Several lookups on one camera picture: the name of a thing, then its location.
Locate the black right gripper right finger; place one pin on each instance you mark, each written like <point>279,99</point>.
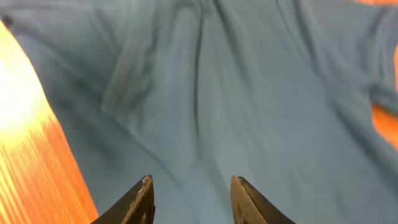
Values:
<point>249,206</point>

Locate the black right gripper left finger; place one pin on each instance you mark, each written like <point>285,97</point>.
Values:
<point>134,207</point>

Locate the blue polo shirt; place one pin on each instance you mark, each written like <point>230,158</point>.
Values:
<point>195,92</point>

